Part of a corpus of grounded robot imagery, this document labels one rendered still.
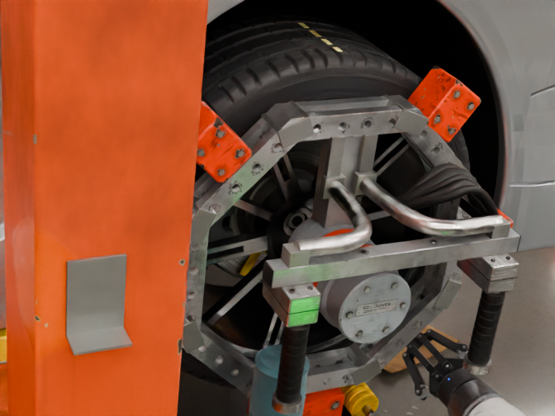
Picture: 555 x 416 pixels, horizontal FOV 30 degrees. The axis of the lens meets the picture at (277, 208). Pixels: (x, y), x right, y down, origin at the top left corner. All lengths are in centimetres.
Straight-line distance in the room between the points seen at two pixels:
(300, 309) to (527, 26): 69
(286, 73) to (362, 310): 39
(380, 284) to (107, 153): 71
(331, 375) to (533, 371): 132
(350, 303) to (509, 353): 161
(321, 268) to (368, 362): 46
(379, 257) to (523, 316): 188
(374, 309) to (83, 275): 69
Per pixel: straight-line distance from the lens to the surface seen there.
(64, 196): 99
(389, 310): 164
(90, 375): 112
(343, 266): 148
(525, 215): 205
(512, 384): 304
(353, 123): 161
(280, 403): 154
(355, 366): 189
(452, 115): 171
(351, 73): 168
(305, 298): 144
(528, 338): 326
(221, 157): 154
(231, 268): 190
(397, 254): 152
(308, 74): 164
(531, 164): 200
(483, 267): 162
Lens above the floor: 172
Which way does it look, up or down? 27 degrees down
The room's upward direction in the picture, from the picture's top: 7 degrees clockwise
